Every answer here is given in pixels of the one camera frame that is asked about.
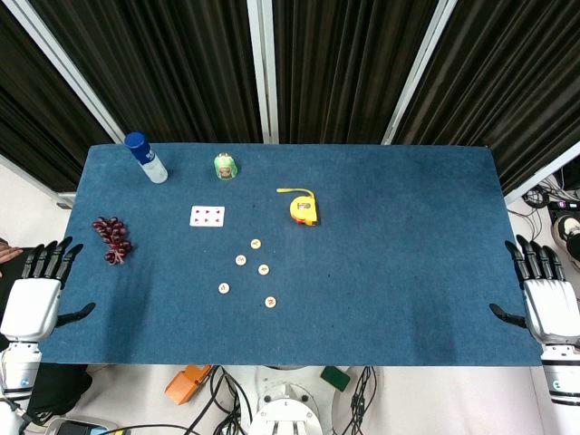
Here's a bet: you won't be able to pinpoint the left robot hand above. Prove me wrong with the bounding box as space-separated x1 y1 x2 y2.
0 237 97 343

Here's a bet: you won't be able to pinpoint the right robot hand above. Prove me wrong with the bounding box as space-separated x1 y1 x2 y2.
488 235 580 346

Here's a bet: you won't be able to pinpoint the grey and blue device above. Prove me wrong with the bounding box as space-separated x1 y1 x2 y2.
44 416 120 435

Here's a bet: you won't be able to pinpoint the clear bottle with blue cap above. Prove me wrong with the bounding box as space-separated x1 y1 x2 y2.
124 130 169 185

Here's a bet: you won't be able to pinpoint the red hearts playing card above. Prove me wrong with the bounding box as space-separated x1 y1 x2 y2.
188 205 227 227

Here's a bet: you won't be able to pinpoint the bare bystander hand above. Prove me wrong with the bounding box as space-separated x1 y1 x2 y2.
0 238 24 266

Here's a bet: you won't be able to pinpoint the yellow tape measure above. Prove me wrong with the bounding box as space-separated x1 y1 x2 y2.
275 187 320 227

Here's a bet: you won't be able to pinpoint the green nesting doll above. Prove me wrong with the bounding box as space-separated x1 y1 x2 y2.
213 152 238 181

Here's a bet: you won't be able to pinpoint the black cable bundle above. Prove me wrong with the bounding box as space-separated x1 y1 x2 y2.
180 365 255 435
339 365 386 435

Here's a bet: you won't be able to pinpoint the dark red grape bunch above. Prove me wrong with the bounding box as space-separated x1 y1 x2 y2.
92 216 134 266

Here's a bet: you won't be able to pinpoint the white metal frame post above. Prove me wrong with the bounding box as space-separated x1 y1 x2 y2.
3 0 127 144
382 0 459 146
503 140 580 204
0 153 77 209
246 0 280 145

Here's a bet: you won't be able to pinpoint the black device with purple light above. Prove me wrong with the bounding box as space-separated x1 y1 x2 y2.
547 198 580 223

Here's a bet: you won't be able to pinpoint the white sneaker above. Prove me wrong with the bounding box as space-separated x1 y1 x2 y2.
553 215 580 250

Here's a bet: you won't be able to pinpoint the tangled black floor cables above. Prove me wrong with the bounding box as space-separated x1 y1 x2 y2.
520 174 567 210

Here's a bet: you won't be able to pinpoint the black bag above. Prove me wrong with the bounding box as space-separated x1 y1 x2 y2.
24 362 94 425

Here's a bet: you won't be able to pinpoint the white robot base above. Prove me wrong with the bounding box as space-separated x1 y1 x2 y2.
248 365 339 435

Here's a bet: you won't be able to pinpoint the blue felt table cloth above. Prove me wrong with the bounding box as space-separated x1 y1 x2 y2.
34 143 546 367

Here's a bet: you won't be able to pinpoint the orange plastic box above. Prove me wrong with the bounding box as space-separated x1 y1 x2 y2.
165 364 214 407

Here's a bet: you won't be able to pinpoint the black pleated curtain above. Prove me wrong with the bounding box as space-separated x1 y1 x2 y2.
0 0 114 194
29 0 264 145
393 0 580 196
270 0 440 145

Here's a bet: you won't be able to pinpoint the dark green block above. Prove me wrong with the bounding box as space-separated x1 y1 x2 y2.
320 366 353 392

